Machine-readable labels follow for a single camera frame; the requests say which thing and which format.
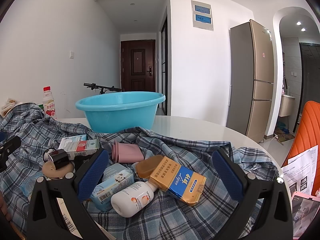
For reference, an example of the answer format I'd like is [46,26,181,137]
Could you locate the black plush headband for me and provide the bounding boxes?
[74,155,94,170]

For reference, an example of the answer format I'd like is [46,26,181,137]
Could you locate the pink tablet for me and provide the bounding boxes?
[291,191,320,238]

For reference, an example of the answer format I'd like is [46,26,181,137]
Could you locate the black bicycle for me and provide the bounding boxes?
[84,82,122,95]

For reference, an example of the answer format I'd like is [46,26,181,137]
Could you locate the white lotion bottle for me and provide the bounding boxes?
[111,181,158,218]

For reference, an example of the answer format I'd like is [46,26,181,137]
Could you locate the pile of beige snack packets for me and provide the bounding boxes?
[0,96,24,117]

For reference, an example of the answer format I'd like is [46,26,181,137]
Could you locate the beige round case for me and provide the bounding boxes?
[42,160,75,180]

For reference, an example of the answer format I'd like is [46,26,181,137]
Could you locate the red white green box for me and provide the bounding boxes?
[65,139,100,160]

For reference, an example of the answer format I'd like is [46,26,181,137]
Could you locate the yellow and blue box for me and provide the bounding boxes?
[149,156,207,207]

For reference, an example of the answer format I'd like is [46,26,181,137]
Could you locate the red cap drink bottle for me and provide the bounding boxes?
[42,86,57,120]

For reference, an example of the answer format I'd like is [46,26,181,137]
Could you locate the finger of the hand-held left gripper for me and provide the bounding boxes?
[0,136,22,173]

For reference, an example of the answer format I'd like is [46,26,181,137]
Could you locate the white sink cabinet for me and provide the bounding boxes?
[279,94,296,117]

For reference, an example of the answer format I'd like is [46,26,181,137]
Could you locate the blue plastic basin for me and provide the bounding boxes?
[75,92,166,133]

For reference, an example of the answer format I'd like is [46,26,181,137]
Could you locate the orange chair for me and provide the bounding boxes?
[281,101,320,240]

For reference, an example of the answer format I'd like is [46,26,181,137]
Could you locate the person's left hand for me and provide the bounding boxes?
[0,191,12,222]

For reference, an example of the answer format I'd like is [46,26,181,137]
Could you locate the amber soap bar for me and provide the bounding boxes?
[136,154,164,180]

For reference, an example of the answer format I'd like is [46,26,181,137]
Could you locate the pink cup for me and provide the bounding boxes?
[112,140,145,163]

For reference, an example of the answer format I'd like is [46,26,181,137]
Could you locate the brown entrance door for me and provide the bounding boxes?
[121,39,156,93]

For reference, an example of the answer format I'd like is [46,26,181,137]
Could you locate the blue plaid shirt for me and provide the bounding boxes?
[0,102,279,240]

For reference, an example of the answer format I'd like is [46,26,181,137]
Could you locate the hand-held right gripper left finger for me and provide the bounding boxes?
[26,147,110,240]

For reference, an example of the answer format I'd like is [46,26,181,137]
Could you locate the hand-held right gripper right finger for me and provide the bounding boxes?
[212,147,293,240]

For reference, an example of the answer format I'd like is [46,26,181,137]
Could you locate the patterned floor mat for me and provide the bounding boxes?
[273,130,296,143]

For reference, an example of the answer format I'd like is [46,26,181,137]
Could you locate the wall electrical panel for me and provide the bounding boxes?
[191,0,215,31]

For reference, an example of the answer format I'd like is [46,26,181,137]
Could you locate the small black cube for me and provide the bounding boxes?
[47,149,70,170]

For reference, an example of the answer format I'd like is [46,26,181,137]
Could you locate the black framed glass door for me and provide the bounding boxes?
[161,15,168,115]

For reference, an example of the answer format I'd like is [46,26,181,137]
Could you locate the white and blue box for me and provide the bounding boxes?
[58,134,87,150]

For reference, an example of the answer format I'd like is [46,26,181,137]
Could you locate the tall grey gold fridge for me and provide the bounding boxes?
[226,19,275,143]

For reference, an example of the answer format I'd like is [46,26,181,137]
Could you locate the dark sliding door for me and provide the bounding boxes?
[296,42,320,133]

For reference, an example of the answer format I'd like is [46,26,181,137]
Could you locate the printed white papers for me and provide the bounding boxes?
[281,146,320,196]

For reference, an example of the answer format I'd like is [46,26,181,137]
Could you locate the white barcode package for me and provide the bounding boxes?
[55,197,83,235]

